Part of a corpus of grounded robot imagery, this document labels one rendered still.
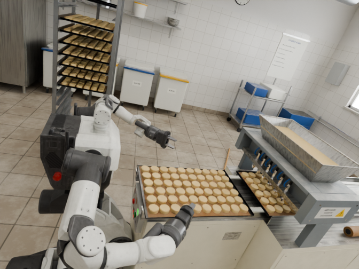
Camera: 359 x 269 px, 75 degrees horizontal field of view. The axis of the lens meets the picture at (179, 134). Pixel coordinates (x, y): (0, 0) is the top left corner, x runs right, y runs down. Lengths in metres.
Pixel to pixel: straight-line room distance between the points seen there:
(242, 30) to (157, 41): 1.68
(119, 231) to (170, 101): 3.35
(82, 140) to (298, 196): 1.11
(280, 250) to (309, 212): 0.29
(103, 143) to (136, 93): 3.46
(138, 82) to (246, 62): 2.35
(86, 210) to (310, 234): 1.11
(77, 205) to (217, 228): 0.85
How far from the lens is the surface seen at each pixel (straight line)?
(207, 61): 5.08
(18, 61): 4.43
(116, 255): 0.77
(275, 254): 1.50
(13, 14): 4.31
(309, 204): 1.29
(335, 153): 1.57
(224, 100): 5.43
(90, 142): 0.98
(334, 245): 1.72
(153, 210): 1.16
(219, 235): 1.47
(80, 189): 0.80
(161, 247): 0.83
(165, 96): 4.44
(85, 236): 0.72
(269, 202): 1.57
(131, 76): 4.32
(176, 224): 0.92
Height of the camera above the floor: 1.74
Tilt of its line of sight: 26 degrees down
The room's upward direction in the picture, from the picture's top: 16 degrees clockwise
